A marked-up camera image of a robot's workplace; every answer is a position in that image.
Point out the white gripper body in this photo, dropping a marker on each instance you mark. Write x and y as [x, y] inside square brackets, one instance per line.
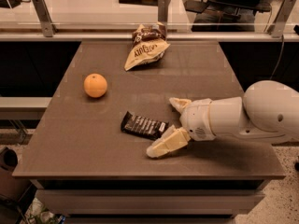
[196, 118]

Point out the person in dark clothes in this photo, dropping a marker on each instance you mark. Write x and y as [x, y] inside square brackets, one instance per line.
[226, 16]

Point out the horizontal metal rail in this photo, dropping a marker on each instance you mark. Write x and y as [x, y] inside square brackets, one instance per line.
[221, 37]

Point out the metal rail bracket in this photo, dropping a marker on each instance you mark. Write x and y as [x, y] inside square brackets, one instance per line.
[47, 26]
[276, 29]
[163, 12]

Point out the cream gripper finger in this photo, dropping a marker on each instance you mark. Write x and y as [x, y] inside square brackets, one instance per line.
[171, 140]
[179, 104]

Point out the right metal rail bracket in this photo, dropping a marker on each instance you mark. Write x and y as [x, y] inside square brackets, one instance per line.
[276, 29]

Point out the dark chocolate rxbar wrapper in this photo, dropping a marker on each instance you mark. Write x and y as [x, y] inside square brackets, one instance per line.
[143, 127]

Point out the left metal rail bracket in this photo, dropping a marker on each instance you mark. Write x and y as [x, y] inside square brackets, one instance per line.
[47, 26]

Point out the middle metal rail bracket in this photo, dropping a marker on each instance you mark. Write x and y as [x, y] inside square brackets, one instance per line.
[163, 12]

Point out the orange fruit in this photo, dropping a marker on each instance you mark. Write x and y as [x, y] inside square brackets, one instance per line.
[95, 85]

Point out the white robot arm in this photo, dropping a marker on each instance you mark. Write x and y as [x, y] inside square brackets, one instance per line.
[267, 112]

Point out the brown and cream chip bag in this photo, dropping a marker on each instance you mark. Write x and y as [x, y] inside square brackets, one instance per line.
[149, 45]

